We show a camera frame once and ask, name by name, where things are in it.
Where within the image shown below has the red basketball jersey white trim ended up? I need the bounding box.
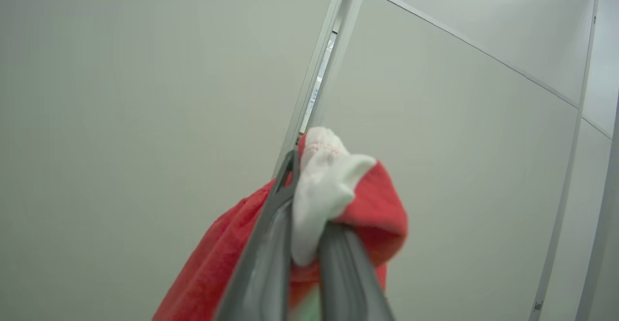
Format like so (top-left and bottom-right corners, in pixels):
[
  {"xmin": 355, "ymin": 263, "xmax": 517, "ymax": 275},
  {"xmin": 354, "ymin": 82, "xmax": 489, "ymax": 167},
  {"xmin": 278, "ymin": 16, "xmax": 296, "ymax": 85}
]
[{"xmin": 152, "ymin": 134, "xmax": 410, "ymax": 321}]

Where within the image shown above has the white cloth garment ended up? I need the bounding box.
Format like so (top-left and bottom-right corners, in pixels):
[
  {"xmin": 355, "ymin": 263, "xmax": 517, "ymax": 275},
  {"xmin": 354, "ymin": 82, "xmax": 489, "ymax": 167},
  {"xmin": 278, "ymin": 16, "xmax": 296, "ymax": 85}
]
[{"xmin": 291, "ymin": 127, "xmax": 378, "ymax": 268}]

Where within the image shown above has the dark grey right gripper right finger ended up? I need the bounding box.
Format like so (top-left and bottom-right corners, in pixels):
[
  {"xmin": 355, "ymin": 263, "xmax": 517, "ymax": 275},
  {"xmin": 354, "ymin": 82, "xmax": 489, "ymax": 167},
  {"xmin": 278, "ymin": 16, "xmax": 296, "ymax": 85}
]
[{"xmin": 316, "ymin": 223, "xmax": 398, "ymax": 321}]

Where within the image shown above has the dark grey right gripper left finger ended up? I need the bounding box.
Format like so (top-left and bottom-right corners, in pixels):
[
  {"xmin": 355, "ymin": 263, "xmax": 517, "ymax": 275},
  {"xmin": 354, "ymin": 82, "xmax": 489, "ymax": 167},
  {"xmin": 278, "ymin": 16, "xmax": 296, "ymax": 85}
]
[{"xmin": 212, "ymin": 149, "xmax": 300, "ymax": 321}]

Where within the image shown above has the white partition panel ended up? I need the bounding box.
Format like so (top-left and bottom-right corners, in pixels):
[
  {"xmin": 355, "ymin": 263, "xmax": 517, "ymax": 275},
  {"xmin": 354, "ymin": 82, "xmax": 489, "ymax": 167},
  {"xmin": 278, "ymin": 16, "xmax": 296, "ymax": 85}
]
[
  {"xmin": 305, "ymin": 0, "xmax": 601, "ymax": 321},
  {"xmin": 575, "ymin": 0, "xmax": 619, "ymax": 321},
  {"xmin": 0, "ymin": 0, "xmax": 353, "ymax": 321}
]

